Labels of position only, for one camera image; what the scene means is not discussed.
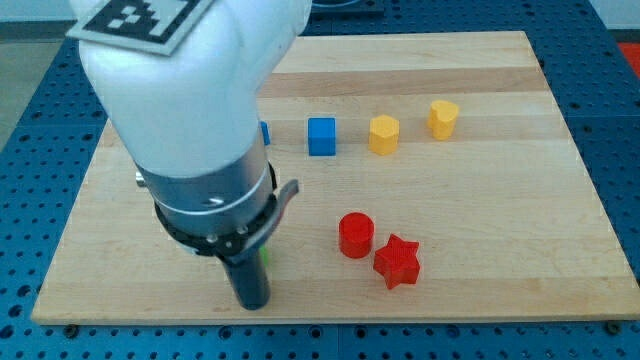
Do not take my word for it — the red star block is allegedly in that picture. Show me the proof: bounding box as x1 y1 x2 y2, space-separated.
373 234 421 290

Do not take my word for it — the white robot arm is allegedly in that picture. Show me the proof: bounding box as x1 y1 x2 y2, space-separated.
70 0 312 257

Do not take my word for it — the blue block behind arm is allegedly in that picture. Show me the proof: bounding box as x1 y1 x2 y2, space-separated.
260 121 271 146

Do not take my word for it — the blue cube block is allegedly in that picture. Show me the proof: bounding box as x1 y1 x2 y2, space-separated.
307 117 336 156

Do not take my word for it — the red cylinder block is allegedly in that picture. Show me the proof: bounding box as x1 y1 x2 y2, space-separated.
338 212 375 259

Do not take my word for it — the yellow hexagon block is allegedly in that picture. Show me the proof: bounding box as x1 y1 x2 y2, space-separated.
368 115 400 156

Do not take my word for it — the green block behind tool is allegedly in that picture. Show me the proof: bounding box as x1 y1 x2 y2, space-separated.
259 246 269 265

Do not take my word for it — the wooden board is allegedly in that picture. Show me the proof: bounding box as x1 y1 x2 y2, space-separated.
32 31 639 325

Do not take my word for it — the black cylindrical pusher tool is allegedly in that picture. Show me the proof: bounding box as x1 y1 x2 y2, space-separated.
222 250 271 310

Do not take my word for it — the yellow heart block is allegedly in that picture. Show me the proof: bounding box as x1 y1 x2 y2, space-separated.
427 100 460 140

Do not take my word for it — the black white fiducial tag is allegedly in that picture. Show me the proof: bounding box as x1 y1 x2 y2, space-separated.
67 0 212 56

